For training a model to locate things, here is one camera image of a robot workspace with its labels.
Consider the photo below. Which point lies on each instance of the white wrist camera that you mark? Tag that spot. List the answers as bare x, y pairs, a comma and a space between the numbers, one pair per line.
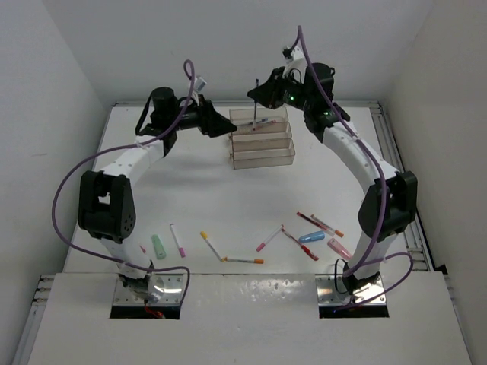
198, 86
293, 55

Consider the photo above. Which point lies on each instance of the dark red refill pen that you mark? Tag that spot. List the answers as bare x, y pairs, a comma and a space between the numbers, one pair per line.
315, 223

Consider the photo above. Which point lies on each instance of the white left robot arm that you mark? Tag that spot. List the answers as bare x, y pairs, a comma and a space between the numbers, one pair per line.
106, 208

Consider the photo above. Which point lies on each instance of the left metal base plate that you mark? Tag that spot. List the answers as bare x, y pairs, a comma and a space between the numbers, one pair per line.
155, 290

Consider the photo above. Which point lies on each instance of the clear tiered organizer tray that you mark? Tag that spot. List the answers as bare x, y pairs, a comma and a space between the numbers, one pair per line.
270, 146

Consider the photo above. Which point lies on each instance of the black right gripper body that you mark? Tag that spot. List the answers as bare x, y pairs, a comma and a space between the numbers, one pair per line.
293, 93

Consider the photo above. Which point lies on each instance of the white pen pink cap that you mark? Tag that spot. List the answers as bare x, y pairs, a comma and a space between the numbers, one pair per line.
269, 238

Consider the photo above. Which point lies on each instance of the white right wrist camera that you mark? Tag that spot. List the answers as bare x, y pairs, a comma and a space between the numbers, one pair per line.
293, 55

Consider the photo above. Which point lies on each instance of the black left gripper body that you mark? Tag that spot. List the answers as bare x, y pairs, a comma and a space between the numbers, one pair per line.
189, 118

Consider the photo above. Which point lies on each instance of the white pen purple cap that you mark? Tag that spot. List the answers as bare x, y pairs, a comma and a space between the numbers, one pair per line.
177, 242

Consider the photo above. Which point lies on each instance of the white front cover board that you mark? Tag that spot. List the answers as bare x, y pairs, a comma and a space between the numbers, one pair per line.
248, 319

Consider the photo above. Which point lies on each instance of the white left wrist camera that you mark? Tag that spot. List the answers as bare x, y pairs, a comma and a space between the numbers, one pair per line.
198, 86

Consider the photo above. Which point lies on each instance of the red gel pen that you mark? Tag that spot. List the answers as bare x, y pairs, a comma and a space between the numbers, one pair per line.
306, 250

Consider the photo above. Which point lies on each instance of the white pen orange cap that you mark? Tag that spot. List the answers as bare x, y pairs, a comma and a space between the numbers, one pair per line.
247, 261

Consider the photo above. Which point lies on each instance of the blue correction tape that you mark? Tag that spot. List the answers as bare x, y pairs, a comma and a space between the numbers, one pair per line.
312, 237

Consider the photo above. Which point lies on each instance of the pink correction tape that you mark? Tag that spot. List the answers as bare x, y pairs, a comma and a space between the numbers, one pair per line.
339, 249

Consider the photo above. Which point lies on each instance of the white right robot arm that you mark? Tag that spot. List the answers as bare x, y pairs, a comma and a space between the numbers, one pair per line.
389, 204

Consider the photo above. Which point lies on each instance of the white pen yellow cap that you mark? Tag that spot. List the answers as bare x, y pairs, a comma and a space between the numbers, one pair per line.
204, 235

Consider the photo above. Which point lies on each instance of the blue gel pen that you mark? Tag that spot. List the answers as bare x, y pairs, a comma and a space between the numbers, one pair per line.
255, 108

